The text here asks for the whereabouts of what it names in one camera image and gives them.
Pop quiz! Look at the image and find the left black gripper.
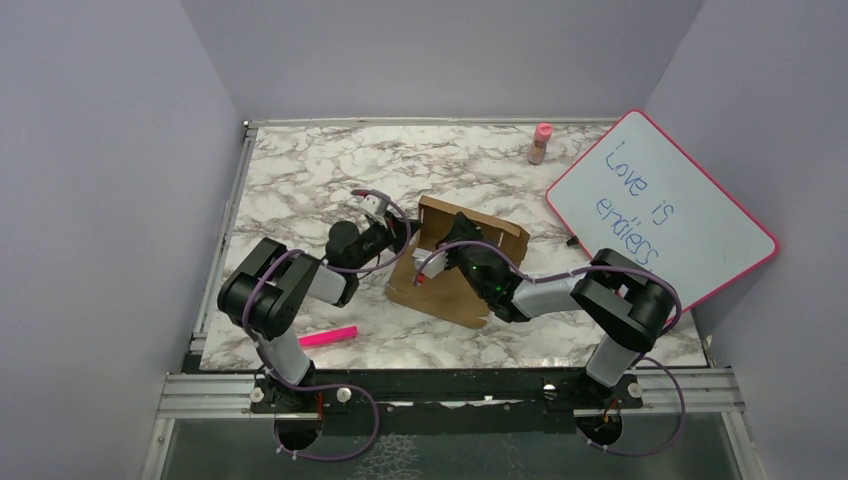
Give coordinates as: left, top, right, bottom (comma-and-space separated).
349, 210, 422, 273

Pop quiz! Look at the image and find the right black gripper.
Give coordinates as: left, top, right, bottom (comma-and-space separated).
434, 211, 489, 300

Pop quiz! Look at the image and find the brown cardboard box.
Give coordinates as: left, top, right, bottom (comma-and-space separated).
385, 196, 530, 329

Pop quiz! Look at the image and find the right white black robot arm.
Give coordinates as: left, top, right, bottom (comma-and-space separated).
413, 214, 682, 407

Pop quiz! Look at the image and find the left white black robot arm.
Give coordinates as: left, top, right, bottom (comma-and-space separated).
217, 189, 422, 411

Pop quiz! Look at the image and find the pink-capped small bottle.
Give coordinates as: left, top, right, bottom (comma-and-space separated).
527, 123, 554, 165

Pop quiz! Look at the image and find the pink rectangular stick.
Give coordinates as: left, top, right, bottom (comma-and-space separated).
298, 326, 358, 348

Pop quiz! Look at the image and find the pink-framed whiteboard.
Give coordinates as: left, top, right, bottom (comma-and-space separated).
546, 110, 779, 310

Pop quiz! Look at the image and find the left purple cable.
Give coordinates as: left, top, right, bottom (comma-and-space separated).
241, 188, 413, 463

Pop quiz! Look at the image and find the aluminium front frame rail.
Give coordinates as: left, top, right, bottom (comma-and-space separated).
142, 368, 765, 479

